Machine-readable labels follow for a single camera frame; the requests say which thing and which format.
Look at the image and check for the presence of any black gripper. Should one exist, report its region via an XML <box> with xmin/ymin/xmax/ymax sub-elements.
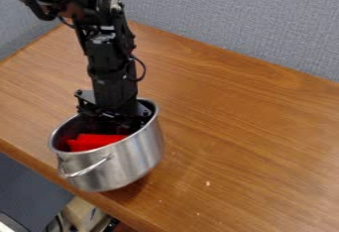
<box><xmin>73</xmin><ymin>70</ymin><xmax>153</xmax><ymax>130</ymax></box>

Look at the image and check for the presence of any red block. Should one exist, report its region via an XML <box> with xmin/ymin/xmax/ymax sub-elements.
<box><xmin>66</xmin><ymin>134</ymin><xmax>126</xmax><ymax>152</ymax></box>

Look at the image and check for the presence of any stainless steel pot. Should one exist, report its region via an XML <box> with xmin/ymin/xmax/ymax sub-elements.
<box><xmin>47</xmin><ymin>98</ymin><xmax>164</xmax><ymax>192</ymax></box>

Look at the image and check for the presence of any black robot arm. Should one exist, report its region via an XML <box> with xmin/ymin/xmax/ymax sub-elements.
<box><xmin>19</xmin><ymin>0</ymin><xmax>150</xmax><ymax>130</ymax></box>

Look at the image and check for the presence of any beige box under table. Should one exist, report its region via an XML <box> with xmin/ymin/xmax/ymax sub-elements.
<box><xmin>62</xmin><ymin>197</ymin><xmax>107</xmax><ymax>232</ymax></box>

